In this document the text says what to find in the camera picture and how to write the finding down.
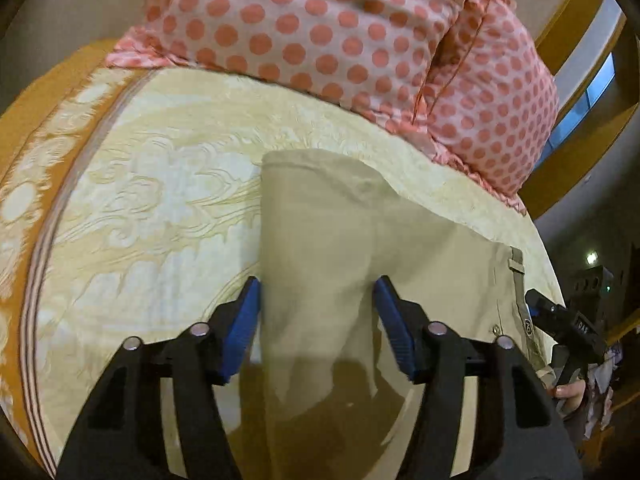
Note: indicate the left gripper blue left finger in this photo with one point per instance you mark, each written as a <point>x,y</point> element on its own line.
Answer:
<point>118,433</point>

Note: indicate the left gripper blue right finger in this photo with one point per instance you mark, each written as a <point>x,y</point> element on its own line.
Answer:
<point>518,434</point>

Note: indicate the khaki pants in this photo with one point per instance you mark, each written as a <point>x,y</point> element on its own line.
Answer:
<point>336,404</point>

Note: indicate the person right hand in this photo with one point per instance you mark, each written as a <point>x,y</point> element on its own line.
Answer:
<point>569,396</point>

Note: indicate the orange cream patterned bedspread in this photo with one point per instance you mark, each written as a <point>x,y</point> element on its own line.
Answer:
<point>131,204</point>

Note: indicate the rear pink polka dot pillow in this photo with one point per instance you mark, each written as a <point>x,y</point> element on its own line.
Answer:
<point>489,102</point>

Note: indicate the pink polka dot pillow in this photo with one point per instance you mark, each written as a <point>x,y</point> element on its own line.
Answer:
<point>368,56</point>
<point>489,102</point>

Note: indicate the front pink polka dot pillow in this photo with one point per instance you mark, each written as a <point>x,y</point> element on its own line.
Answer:
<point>368,56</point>

